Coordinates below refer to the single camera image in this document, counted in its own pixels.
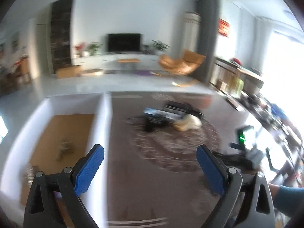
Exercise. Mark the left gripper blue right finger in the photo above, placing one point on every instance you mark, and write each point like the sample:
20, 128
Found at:
244, 199

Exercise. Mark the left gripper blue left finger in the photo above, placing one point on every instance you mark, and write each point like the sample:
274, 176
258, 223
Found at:
42, 209

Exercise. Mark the white yellow work glove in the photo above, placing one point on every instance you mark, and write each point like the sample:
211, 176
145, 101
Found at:
188, 122

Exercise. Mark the blue white mask box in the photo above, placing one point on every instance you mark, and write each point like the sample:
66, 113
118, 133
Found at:
172, 116

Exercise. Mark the blue white glove box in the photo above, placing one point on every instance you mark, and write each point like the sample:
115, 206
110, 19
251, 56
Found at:
154, 114

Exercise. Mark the black studded cloth bag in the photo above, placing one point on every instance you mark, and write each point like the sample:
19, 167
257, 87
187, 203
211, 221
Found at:
152, 122

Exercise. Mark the blue sleeved right forearm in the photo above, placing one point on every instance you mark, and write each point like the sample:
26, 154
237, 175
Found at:
288, 200

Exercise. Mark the white cardboard storage box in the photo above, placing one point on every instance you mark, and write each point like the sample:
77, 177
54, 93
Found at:
59, 131

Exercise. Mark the black striped gift box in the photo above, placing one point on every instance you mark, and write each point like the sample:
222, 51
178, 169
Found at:
182, 108

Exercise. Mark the wooden railing shelf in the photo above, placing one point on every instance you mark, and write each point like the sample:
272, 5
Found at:
233, 79

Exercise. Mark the orange lounge chair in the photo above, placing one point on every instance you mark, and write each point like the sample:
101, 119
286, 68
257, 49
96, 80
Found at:
184, 66

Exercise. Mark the cardboard box on floor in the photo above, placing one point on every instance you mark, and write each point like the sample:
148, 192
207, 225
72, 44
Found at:
69, 72

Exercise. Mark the green potted plant right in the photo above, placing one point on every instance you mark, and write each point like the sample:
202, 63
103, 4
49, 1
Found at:
159, 47

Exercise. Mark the green potted plant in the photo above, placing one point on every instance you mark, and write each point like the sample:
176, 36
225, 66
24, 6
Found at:
159, 47
94, 48

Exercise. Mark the white tv cabinet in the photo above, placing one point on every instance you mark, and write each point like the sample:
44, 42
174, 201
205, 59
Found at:
109, 62

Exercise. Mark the small wooden bench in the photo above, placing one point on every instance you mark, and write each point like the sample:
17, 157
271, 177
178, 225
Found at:
129, 63

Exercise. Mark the red flower vase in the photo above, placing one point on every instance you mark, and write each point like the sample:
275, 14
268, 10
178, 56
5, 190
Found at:
79, 49

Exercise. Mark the grey curtain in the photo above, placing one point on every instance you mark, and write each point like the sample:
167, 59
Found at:
207, 36

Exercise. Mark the green potted plant left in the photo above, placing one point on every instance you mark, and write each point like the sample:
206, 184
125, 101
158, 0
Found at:
94, 48

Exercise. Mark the black flat television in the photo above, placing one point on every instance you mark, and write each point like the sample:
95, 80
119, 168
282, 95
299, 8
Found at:
124, 42

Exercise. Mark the dark glass display cabinet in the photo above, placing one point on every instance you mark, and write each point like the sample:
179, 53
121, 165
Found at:
60, 34

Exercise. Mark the red wall decoration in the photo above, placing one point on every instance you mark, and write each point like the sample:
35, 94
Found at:
223, 28

